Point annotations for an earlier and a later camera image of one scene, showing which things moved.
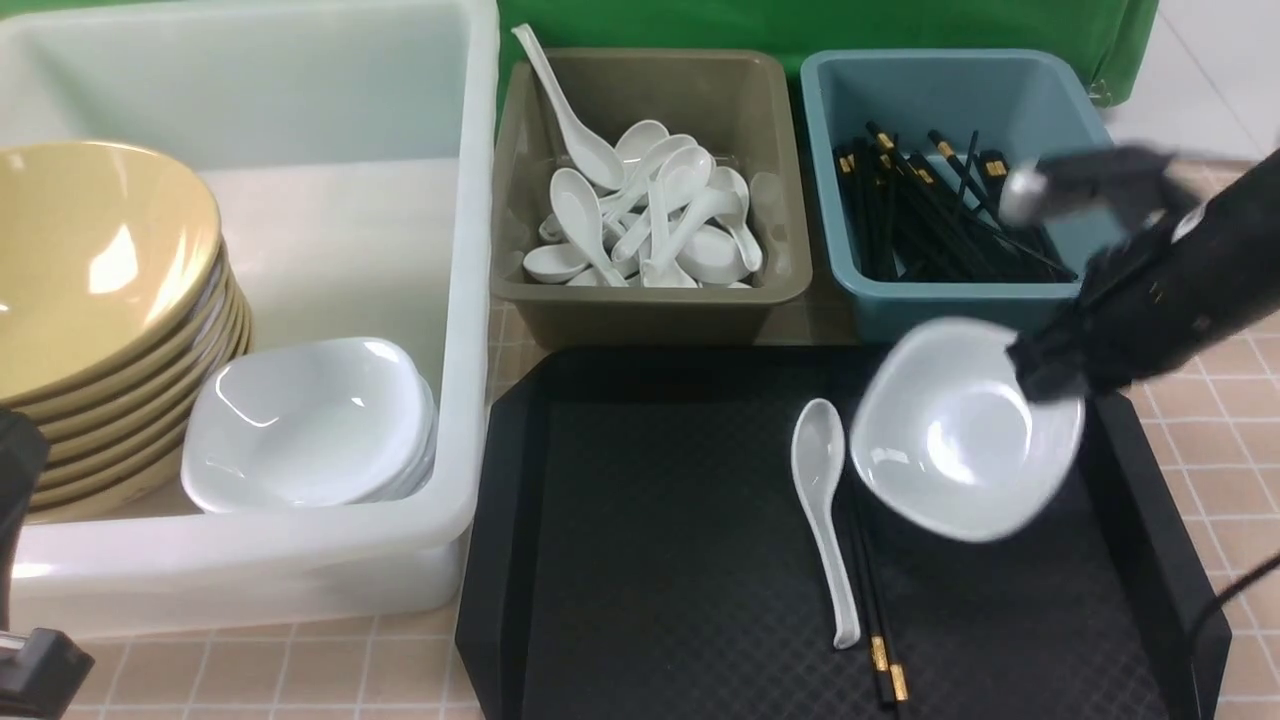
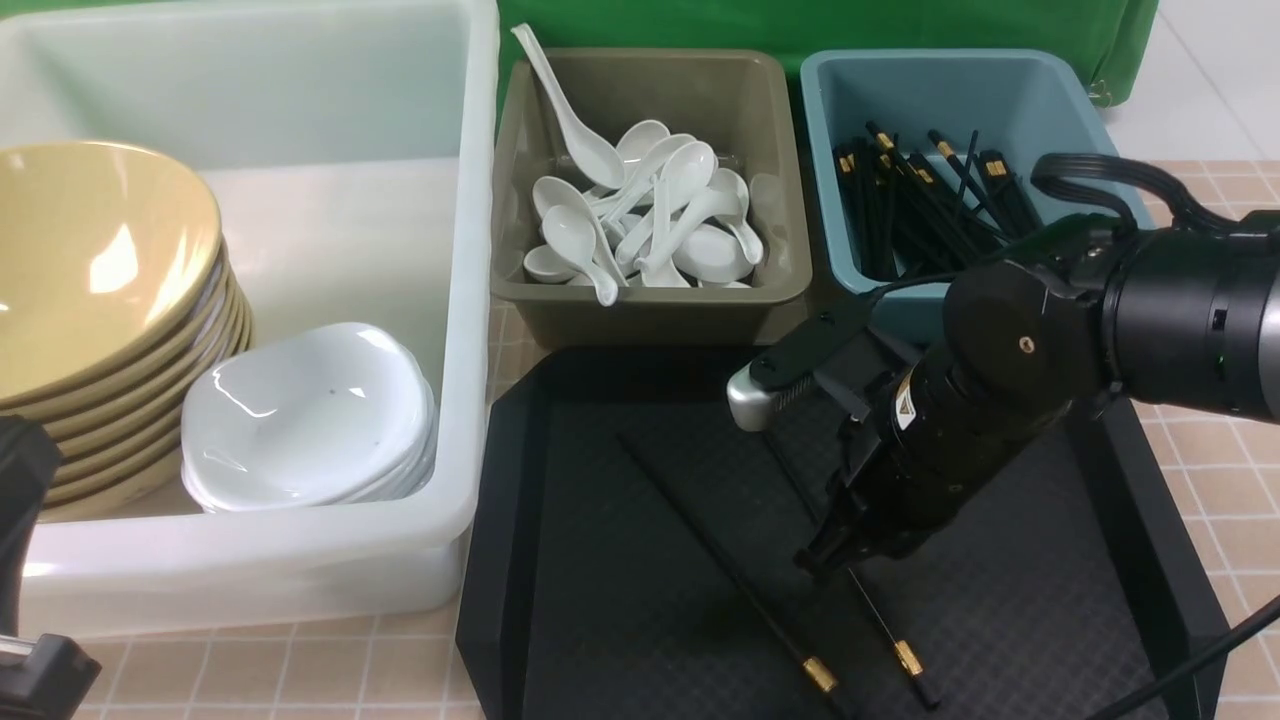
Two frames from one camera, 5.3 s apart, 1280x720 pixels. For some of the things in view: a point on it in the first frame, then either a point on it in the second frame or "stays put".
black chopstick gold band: (899, 689) to (906, 656)
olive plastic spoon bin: (741, 103) stays put
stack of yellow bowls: (117, 298) stays put
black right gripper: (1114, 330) to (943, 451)
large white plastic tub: (351, 153) stays put
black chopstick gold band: (877, 637) to (820, 675)
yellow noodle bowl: (103, 249) stays put
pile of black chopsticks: (930, 218) stays put
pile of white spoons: (674, 222) stays put
